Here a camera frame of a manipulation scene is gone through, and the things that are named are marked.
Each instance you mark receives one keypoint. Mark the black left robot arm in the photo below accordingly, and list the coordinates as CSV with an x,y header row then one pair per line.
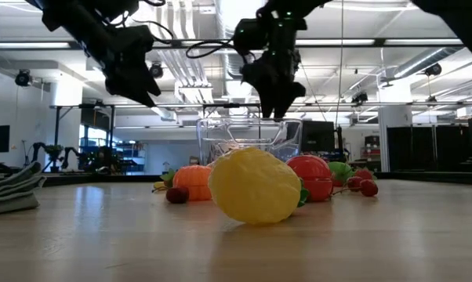
x,y
75,19

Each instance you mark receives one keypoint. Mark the background potted plant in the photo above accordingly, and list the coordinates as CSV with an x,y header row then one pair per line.
x,y
53,149

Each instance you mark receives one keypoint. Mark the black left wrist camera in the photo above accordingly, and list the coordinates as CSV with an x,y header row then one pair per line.
x,y
140,39

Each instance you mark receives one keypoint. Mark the background black robot arms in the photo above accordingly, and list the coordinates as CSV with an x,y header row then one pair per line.
x,y
38,147

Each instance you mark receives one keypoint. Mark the clear plastic tupperware container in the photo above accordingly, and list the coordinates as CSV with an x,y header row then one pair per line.
x,y
220,133

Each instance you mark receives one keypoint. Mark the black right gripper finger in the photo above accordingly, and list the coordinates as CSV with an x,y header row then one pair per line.
x,y
269,106
285,106

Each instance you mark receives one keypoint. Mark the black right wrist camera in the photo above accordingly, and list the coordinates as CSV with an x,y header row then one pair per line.
x,y
249,35

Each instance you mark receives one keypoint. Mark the red toy strawberry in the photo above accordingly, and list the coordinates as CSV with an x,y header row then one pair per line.
x,y
364,174
336,183

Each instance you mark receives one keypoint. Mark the small dark red berry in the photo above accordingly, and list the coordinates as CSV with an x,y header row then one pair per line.
x,y
369,188
353,183

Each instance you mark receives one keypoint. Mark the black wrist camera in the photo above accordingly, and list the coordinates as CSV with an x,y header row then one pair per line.
x,y
249,35
140,39

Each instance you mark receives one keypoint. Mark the black ceiling spotlight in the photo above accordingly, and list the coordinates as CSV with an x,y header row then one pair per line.
x,y
433,69
361,97
23,77
156,71

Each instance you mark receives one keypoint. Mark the black partition wall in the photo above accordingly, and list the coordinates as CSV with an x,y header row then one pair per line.
x,y
436,149

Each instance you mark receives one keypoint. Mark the small yellow toy fruit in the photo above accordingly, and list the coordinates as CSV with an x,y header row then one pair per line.
x,y
159,185

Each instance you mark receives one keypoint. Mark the black background gantry stand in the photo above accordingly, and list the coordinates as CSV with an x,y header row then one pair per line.
x,y
57,129

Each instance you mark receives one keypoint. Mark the dark red cherry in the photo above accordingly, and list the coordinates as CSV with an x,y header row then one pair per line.
x,y
177,195

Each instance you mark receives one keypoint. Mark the grey folded cloth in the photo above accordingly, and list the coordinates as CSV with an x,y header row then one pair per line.
x,y
12,188

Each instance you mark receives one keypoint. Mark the yellow toy lemon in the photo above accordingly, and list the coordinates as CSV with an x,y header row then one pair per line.
x,y
255,186

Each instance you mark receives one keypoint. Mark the silver ventilation duct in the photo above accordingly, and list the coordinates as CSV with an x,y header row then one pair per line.
x,y
225,11

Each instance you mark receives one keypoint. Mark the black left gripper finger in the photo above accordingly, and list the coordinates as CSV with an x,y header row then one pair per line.
x,y
132,92
150,85

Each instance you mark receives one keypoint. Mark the green toy leaf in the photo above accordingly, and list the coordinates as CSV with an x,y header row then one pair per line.
x,y
168,176

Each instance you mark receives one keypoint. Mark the black background screen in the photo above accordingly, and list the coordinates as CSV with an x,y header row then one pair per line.
x,y
317,137

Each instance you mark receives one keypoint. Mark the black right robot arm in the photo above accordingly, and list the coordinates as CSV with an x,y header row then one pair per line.
x,y
467,23

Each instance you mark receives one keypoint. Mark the red toy tomato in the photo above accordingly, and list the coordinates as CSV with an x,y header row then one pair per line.
x,y
310,172

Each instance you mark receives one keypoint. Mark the orange toy pumpkin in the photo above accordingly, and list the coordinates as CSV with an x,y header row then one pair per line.
x,y
193,180

